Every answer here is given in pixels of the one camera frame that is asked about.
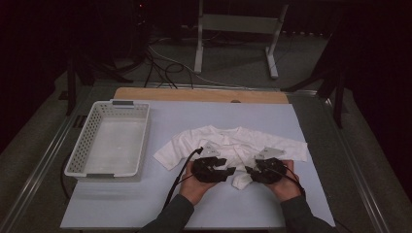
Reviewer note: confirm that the metal rail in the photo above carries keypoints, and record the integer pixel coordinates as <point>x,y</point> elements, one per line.
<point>356,171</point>
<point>42,168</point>

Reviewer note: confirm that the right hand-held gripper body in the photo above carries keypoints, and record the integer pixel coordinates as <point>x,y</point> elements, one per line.
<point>270,171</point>

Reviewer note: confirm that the white perforated plastic basket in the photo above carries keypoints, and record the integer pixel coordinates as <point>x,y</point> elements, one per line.
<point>113,145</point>

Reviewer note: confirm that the black stand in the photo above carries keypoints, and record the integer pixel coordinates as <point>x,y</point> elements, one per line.
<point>71,90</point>
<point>338,103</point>

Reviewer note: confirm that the person's right hand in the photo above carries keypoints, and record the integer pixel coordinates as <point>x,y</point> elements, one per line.
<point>285,189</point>

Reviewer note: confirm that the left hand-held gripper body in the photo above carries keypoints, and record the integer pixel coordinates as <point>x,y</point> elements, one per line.
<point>207,171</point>

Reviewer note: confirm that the white metal stand frame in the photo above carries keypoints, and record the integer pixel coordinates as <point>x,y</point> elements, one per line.
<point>239,24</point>

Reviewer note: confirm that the white baby romper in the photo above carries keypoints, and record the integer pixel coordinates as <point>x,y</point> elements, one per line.
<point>194,142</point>

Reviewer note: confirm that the person's left hand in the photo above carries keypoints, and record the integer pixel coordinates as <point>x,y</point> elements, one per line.
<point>194,189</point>

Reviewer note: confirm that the dark equipment rack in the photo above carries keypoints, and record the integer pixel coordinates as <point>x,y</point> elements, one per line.
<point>141,19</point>

